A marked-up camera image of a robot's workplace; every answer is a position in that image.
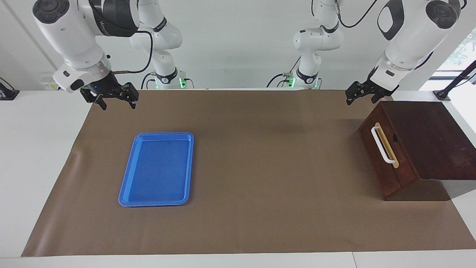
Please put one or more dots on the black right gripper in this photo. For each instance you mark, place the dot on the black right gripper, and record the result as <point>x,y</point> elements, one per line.
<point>106,87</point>

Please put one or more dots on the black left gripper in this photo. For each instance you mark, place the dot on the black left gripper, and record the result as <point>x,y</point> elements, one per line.
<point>379,91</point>

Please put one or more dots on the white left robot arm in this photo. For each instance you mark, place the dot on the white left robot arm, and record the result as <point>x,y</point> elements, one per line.
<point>409,41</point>

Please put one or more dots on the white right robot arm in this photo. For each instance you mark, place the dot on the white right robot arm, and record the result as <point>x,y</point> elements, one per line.
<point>70,33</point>

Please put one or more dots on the dark wooden drawer cabinet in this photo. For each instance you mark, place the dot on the dark wooden drawer cabinet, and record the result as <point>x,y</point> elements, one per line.
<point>431,137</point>

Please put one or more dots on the blue plastic tray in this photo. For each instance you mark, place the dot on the blue plastic tray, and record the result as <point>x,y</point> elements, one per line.
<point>158,169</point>

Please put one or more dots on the bright window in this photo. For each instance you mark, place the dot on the bright window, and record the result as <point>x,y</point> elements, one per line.
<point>465,48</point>

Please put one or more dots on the brown paper table mat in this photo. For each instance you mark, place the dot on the brown paper table mat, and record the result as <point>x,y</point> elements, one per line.
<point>260,167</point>

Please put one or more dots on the white wall socket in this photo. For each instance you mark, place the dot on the white wall socket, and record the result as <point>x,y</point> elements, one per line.
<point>50,86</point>

